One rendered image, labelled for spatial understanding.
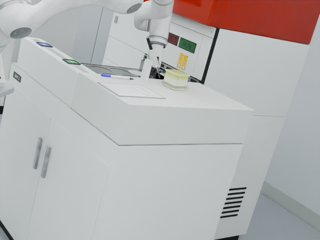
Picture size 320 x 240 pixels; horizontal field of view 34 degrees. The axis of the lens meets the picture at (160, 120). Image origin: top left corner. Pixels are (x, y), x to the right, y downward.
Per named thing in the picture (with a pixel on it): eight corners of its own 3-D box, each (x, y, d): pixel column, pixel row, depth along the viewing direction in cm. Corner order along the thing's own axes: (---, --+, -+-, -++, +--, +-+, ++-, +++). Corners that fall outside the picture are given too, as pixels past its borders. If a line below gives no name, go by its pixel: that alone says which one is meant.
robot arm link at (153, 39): (146, 37, 226) (145, 44, 226) (151, 34, 218) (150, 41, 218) (164, 42, 229) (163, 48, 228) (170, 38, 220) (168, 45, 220)
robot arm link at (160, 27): (146, 34, 219) (167, 37, 219) (151, 4, 220) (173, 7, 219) (146, 38, 227) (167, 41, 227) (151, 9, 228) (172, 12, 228)
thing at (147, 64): (150, 79, 214) (158, 48, 210) (155, 82, 211) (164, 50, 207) (138, 78, 210) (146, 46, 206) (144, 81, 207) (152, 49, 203)
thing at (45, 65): (35, 67, 244) (40, 38, 240) (92, 108, 204) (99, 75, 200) (16, 65, 238) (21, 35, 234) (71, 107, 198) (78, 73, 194)
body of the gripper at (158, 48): (146, 43, 227) (142, 67, 226) (152, 39, 217) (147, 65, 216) (162, 46, 229) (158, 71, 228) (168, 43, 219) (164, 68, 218)
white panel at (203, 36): (106, 62, 297) (122, -7, 286) (195, 113, 238) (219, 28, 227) (101, 61, 295) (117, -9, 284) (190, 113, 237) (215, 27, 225)
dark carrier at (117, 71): (141, 71, 260) (141, 70, 260) (183, 94, 235) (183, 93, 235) (82, 65, 238) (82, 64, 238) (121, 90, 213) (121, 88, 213)
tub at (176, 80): (173, 85, 215) (177, 69, 213) (185, 91, 210) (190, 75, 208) (160, 84, 209) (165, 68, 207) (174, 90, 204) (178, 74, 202)
